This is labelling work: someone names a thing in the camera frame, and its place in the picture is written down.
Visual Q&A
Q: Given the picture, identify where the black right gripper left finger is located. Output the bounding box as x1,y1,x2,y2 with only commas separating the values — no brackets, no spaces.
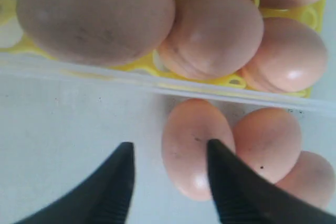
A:
20,142,135,223

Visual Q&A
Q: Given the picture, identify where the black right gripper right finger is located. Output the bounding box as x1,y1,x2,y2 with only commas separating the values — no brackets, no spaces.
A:
207,139,335,223

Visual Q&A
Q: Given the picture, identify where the clear plastic storage box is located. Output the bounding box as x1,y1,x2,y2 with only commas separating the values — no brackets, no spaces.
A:
1,54,335,223

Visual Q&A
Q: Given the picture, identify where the yellow plastic egg tray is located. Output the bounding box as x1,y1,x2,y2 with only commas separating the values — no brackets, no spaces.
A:
1,0,326,98

